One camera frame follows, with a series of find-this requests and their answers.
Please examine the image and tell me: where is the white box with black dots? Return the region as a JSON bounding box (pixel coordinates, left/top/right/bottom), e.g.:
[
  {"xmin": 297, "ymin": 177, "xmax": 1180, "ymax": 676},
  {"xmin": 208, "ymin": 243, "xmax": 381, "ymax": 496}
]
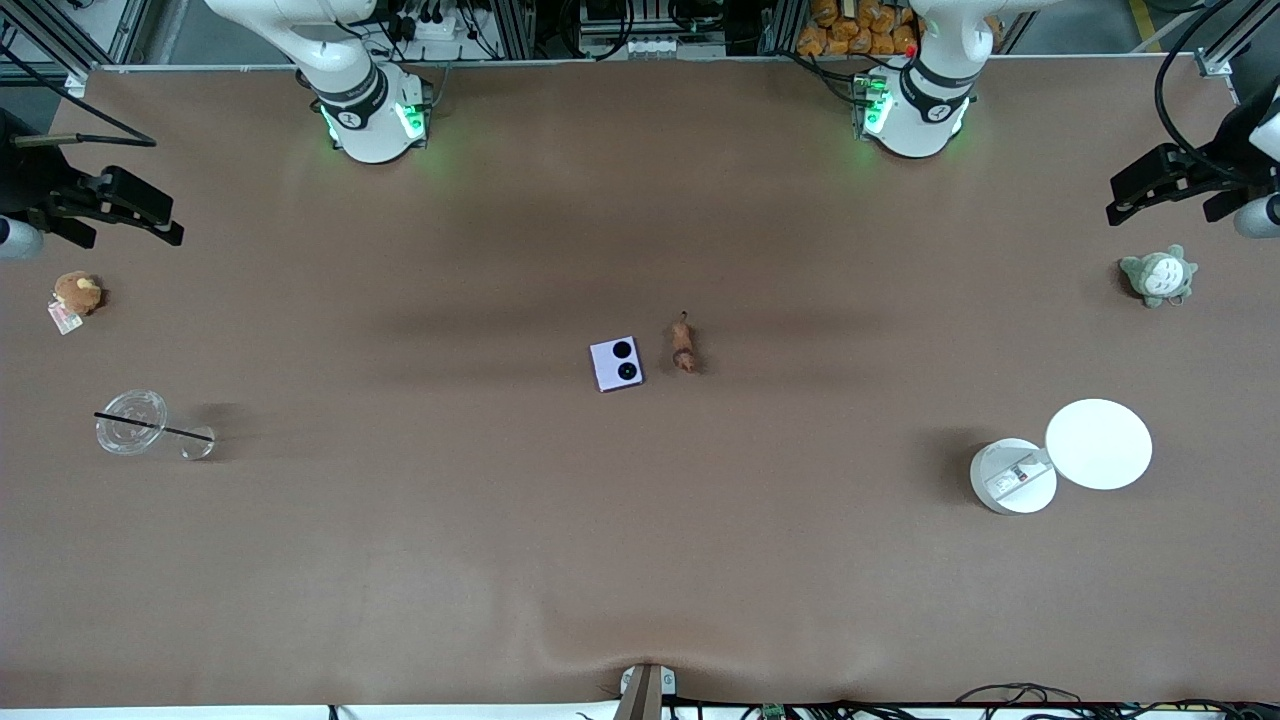
[{"xmin": 589, "ymin": 336, "xmax": 647, "ymax": 394}]

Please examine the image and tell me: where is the grey totoro plush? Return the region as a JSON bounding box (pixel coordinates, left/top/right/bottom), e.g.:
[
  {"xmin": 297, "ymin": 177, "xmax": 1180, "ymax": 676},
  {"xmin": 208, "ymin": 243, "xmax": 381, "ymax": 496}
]
[{"xmin": 1118, "ymin": 244, "xmax": 1200, "ymax": 310}]

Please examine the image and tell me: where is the brown plush toy with tag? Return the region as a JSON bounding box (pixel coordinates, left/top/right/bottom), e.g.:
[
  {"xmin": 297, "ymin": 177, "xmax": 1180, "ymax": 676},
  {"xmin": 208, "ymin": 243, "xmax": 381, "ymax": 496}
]
[{"xmin": 47, "ymin": 270, "xmax": 105, "ymax": 336}]

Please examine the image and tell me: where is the black straw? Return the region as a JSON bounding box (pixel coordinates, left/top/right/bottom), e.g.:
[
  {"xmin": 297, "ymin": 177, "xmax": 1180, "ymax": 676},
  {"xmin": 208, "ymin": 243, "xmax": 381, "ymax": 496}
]
[{"xmin": 94, "ymin": 411, "xmax": 216, "ymax": 442}]

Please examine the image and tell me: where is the clear plastic cup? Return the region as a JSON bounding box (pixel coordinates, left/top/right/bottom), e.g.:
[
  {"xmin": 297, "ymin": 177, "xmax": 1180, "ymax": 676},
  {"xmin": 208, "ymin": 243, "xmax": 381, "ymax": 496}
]
[{"xmin": 94, "ymin": 388, "xmax": 218, "ymax": 463}]

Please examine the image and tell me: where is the white round lid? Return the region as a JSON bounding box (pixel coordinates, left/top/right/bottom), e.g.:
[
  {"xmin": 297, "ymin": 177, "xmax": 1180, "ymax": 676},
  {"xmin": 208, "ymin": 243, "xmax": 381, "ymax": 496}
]
[{"xmin": 1044, "ymin": 398, "xmax": 1154, "ymax": 492}]

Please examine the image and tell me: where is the printed card in container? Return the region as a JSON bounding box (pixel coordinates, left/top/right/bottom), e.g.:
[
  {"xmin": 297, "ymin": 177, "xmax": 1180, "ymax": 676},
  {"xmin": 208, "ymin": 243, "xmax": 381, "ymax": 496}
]
[{"xmin": 985, "ymin": 458, "xmax": 1043, "ymax": 502}]

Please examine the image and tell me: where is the white round container base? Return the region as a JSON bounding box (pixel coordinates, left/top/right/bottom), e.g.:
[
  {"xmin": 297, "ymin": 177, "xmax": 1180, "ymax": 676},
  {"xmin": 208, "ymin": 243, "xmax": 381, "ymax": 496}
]
[{"xmin": 968, "ymin": 437, "xmax": 1059, "ymax": 517}]

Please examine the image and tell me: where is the white power strip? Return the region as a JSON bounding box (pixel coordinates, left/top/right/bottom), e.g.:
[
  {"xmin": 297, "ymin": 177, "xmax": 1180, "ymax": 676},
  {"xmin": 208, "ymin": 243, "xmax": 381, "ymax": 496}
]
[{"xmin": 410, "ymin": 8, "xmax": 463, "ymax": 43}]

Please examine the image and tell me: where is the white equipment box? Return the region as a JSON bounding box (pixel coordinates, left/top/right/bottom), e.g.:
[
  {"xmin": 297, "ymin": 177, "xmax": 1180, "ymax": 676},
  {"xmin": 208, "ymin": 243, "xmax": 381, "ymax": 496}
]
[{"xmin": 578, "ymin": 0, "xmax": 733, "ymax": 61}]

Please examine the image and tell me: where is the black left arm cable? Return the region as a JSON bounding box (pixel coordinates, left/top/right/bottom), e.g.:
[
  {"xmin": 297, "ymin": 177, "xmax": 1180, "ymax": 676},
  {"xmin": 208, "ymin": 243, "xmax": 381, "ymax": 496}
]
[{"xmin": 1153, "ymin": 0, "xmax": 1244, "ymax": 157}]

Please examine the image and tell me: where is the aluminium frame rail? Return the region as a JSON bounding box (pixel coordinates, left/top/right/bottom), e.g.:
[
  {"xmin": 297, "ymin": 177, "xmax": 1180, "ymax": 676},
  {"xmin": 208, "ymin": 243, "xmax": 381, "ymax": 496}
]
[{"xmin": 0, "ymin": 0, "xmax": 153, "ymax": 79}]

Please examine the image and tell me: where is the grey camera stand post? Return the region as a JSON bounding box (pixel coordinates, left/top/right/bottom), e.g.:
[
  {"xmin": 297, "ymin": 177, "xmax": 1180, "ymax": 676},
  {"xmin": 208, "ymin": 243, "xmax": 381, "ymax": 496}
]
[{"xmin": 615, "ymin": 662, "xmax": 678, "ymax": 720}]

